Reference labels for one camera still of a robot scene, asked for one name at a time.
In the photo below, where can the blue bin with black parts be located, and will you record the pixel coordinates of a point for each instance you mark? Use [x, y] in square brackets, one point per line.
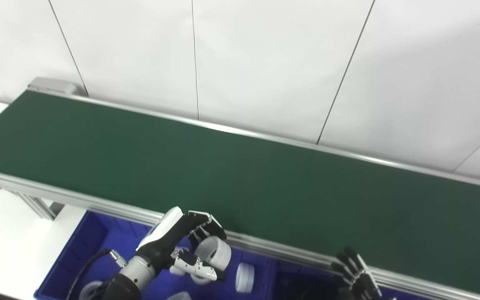
[281, 275]

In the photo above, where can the white rings in bin corner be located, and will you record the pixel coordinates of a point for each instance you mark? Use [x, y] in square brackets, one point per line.
[88, 285]

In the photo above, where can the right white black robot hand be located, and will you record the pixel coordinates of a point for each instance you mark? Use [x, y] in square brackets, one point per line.
[361, 283]

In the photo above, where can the blue bin with white parts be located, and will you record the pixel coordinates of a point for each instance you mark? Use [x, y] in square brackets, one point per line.
[90, 237]

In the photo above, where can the aluminium conveyor leg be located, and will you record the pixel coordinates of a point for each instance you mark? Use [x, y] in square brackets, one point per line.
[36, 204]

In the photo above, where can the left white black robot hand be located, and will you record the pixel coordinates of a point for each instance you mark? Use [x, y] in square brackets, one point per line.
[161, 241]

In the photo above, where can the grey conveyor motor housing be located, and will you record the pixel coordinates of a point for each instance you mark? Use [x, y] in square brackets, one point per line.
[52, 86]

